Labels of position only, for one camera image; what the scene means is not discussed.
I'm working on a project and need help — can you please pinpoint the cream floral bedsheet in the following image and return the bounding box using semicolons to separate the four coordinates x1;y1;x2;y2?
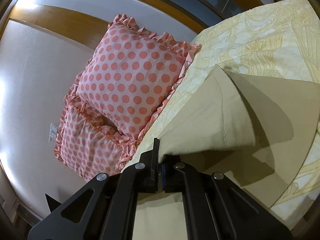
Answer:
125;0;320;230

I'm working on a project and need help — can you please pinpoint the wooden framed window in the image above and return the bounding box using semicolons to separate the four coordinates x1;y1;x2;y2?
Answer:
7;0;262;49

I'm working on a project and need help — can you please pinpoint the pink polka-dot pillow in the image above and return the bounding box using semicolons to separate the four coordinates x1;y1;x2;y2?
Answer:
54;98;138;181
73;15;201;145

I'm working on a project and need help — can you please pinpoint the dark wooden furniture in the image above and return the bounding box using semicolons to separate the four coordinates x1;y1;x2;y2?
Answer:
45;194;61;213

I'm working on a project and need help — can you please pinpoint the left pink polka-dot pillow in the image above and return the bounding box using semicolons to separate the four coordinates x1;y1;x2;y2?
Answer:
54;98;138;181

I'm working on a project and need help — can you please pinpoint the right pink polka-dot pillow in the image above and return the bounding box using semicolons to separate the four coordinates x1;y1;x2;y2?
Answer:
73;15;201;145

